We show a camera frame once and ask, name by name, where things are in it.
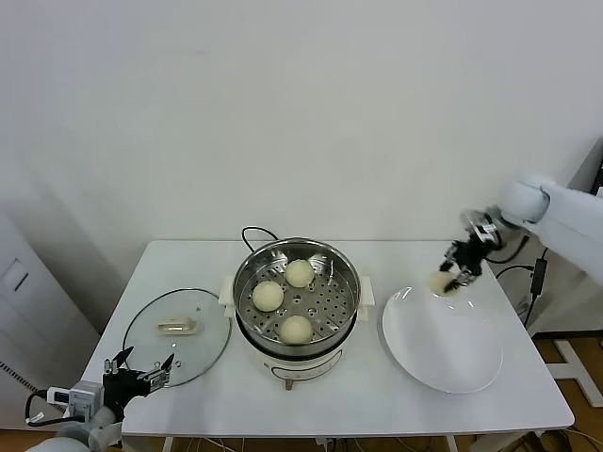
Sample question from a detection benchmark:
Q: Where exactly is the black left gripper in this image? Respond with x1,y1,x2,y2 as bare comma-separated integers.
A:
101,346,175,421

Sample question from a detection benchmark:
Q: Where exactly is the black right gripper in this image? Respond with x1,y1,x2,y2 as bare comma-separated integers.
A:
438,237,494,293

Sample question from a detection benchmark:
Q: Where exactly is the white steamed baozi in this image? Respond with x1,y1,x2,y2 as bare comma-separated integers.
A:
252,281,285,313
285,258,315,288
280,315,313,347
427,270,456,297

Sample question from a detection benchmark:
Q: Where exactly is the glass lid with cream handle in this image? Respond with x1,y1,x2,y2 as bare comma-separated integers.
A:
122,287,234,388

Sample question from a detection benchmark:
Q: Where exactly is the perforated steel steamer basket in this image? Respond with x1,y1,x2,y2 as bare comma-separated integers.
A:
234,237,363,359

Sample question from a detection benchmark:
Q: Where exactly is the white round plate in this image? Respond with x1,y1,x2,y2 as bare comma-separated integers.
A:
381,284,504,396

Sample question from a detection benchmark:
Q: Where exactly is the white cabinet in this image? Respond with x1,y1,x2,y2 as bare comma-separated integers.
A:
0,206,103,429

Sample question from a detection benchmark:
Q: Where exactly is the white desk foot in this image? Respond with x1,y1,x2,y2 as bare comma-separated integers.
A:
548,338,603,409

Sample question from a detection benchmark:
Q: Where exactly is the cream electric cooker base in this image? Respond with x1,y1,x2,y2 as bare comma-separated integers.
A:
220,276,378,393

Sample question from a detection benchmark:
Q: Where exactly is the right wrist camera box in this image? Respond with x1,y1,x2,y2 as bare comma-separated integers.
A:
460,209,501,246

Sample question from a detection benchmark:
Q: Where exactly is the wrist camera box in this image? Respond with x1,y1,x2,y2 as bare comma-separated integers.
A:
45,381,105,420
460,209,501,246

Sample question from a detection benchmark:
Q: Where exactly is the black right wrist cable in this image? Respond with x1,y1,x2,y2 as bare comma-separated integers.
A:
489,233,531,265

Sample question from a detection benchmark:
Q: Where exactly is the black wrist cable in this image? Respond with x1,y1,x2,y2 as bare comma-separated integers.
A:
489,233,531,265
24,391,53,428

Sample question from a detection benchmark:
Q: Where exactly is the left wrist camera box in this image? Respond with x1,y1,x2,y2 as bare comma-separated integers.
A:
45,381,105,420

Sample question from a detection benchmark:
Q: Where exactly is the black power adapter with cable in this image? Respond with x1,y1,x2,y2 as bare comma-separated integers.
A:
494,247,550,331

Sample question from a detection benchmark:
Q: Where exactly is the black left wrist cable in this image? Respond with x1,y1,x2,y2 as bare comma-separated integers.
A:
24,391,53,428

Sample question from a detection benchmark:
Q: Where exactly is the black cooker power cord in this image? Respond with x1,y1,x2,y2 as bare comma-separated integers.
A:
241,227,284,255

